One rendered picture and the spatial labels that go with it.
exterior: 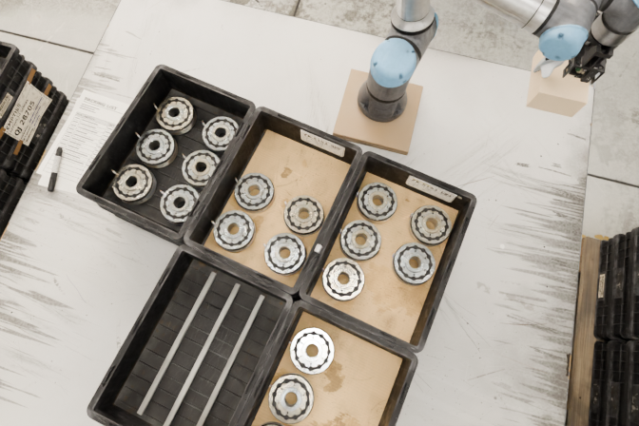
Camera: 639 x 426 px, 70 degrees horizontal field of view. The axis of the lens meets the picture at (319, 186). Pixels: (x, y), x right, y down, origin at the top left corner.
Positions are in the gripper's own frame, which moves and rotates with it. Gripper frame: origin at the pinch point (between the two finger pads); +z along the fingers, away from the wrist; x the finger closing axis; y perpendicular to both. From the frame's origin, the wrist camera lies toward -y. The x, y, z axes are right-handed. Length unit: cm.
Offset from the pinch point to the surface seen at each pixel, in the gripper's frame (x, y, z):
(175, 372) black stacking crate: -74, 95, 12
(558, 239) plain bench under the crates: 15.3, 34.9, 25.3
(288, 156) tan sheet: -64, 36, 12
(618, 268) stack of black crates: 57, 26, 67
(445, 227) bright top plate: -20, 45, 10
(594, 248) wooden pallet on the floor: 55, 16, 81
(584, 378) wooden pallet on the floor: 55, 66, 81
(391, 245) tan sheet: -32, 52, 12
